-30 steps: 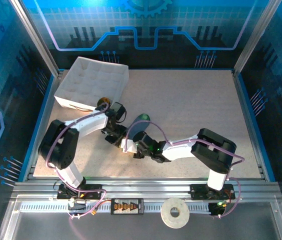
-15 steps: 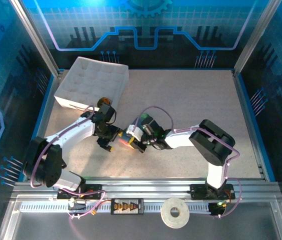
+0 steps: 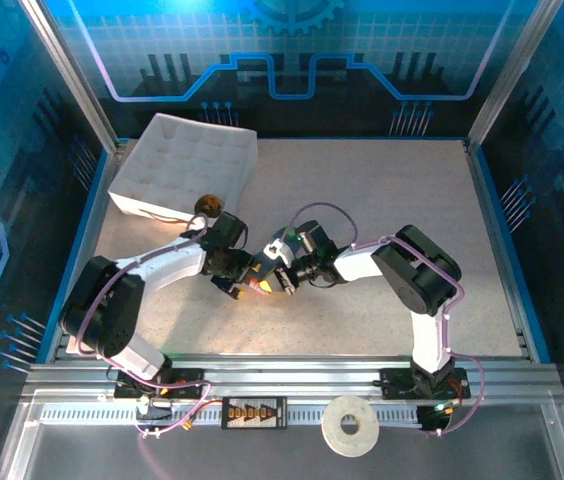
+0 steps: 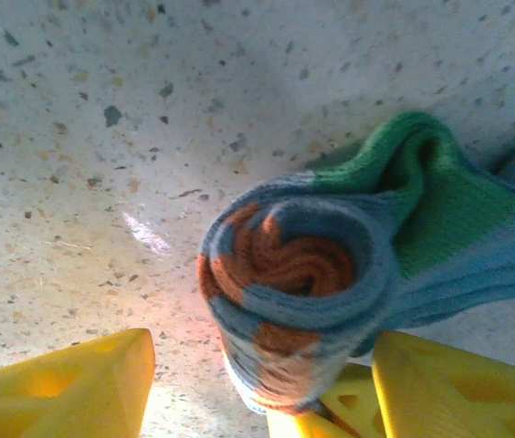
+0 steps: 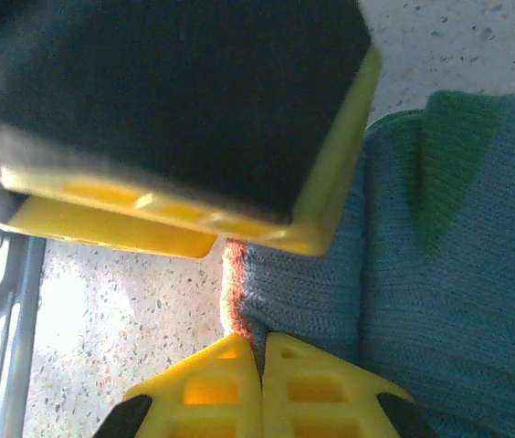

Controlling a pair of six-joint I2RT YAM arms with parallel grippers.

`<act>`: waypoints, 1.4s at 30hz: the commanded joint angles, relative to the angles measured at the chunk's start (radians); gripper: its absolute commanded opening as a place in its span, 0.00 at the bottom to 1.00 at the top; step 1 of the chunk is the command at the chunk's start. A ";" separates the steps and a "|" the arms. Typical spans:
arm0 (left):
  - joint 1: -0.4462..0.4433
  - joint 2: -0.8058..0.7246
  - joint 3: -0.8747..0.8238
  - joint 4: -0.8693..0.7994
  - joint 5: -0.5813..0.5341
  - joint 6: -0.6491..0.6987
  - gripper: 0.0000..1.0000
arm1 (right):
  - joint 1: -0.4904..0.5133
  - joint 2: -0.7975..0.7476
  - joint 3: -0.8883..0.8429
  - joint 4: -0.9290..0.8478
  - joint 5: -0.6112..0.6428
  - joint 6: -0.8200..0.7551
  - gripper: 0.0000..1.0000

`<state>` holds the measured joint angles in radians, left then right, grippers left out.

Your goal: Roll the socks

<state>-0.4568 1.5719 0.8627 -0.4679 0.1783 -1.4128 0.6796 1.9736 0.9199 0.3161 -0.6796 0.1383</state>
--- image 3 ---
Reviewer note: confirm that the blue orange striped sock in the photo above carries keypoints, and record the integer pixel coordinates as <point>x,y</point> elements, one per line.
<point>262,289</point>

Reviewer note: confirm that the olive green striped sock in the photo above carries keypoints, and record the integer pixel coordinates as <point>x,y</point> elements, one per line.
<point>208,203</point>

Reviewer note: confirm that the white divided storage box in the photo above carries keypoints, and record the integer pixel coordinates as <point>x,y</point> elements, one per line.
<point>182,160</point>

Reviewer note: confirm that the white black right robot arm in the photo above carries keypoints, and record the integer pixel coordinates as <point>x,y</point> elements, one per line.
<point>357,262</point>

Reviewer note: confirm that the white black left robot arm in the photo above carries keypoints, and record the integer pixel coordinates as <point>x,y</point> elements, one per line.
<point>172,260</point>

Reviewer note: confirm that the white tape roll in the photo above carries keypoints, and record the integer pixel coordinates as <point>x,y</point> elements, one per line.
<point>334,435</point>

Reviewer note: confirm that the black power distribution board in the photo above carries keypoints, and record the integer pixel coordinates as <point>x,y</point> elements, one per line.
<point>254,414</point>

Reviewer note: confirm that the small black white adapter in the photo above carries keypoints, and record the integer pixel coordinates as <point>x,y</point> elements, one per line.
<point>152,412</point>

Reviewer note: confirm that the small black controller board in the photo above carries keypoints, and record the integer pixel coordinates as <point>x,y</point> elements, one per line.
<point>434,417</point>

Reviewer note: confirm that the blue table border strip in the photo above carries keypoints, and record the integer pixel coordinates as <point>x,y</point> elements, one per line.
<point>542,352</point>

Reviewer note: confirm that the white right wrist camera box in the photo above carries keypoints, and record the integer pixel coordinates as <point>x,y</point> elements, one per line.
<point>277,252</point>

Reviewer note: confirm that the aluminium cross frame rail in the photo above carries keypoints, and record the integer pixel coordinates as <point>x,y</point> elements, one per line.
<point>287,377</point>

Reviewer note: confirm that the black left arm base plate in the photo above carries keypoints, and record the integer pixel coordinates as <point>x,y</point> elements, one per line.
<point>187,385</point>

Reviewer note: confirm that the aluminium table side rail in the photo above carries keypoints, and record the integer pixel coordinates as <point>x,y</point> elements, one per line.
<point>103,200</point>
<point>499,240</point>

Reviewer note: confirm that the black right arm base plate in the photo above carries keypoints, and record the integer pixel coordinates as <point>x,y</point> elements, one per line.
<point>397,384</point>

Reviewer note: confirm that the aluminium frame post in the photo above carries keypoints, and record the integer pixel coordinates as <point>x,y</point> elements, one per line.
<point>73,75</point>
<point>511,75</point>

